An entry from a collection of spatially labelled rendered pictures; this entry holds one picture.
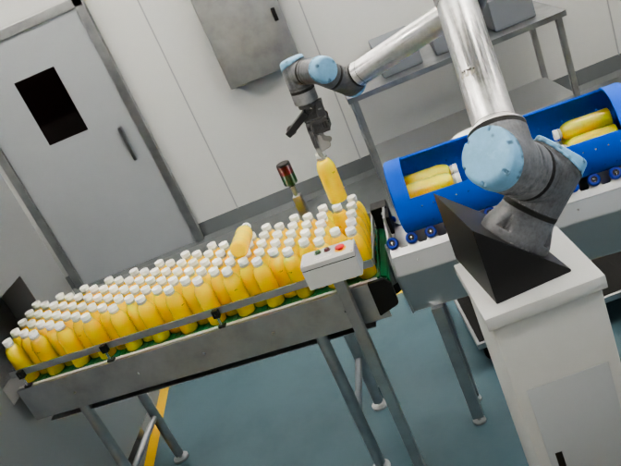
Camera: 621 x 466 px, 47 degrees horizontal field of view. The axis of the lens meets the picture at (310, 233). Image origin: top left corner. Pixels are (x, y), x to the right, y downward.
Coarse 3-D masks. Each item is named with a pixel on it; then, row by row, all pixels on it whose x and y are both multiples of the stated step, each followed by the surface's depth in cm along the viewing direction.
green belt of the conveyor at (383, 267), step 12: (384, 240) 290; (384, 252) 279; (384, 264) 270; (372, 276) 264; (384, 276) 263; (324, 288) 270; (288, 300) 273; (180, 336) 282; (144, 348) 285; (96, 360) 293; (60, 372) 296
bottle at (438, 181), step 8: (432, 176) 260; (440, 176) 258; (448, 176) 258; (408, 184) 262; (416, 184) 260; (424, 184) 259; (432, 184) 258; (440, 184) 257; (448, 184) 257; (408, 192) 260; (416, 192) 260; (424, 192) 259
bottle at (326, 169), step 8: (320, 160) 261; (328, 160) 261; (320, 168) 262; (328, 168) 261; (320, 176) 264; (328, 176) 262; (336, 176) 263; (328, 184) 263; (336, 184) 264; (328, 192) 266; (336, 192) 265; (344, 192) 267; (336, 200) 266; (344, 200) 267
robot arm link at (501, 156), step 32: (448, 0) 190; (448, 32) 189; (480, 32) 184; (480, 64) 180; (480, 96) 177; (480, 128) 173; (512, 128) 170; (480, 160) 170; (512, 160) 164; (544, 160) 171; (512, 192) 172
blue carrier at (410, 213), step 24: (600, 96) 258; (528, 120) 264; (552, 120) 266; (456, 144) 270; (576, 144) 242; (600, 144) 241; (384, 168) 262; (408, 168) 278; (600, 168) 248; (432, 192) 253; (456, 192) 252; (480, 192) 252; (408, 216) 258; (432, 216) 259
